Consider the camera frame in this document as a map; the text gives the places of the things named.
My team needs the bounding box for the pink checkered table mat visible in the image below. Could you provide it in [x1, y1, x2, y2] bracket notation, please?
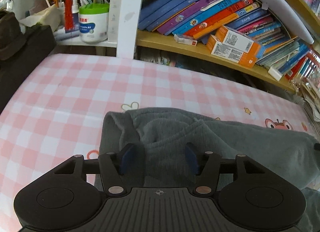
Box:
[1, 54, 314, 231]

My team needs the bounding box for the white USB charger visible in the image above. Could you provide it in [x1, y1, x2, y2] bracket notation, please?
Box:
[268, 67, 283, 81]

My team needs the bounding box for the lower orange white box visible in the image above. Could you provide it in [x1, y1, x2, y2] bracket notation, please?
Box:
[206, 35, 257, 69]

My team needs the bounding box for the orange white box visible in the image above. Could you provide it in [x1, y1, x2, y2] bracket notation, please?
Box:
[215, 26, 266, 59]
[206, 35, 257, 69]

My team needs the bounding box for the small red white box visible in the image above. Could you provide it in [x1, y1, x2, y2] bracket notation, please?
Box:
[174, 34, 197, 46]

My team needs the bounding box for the wooden bookshelf board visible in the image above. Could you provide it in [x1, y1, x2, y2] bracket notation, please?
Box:
[136, 0, 319, 92]

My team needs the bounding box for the upper orange white box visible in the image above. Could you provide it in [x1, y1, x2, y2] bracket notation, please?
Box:
[215, 26, 266, 59]

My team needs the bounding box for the red tassel ornament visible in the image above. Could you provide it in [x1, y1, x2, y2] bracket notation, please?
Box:
[65, 0, 73, 31]

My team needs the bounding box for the white green lidded can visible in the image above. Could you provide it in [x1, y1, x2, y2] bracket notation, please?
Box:
[79, 3, 110, 43]

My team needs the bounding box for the row of leaning books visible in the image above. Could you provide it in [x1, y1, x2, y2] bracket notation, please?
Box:
[138, 0, 315, 80]

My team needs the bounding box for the white shelf post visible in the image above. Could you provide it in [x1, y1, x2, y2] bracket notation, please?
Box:
[116, 0, 142, 59]

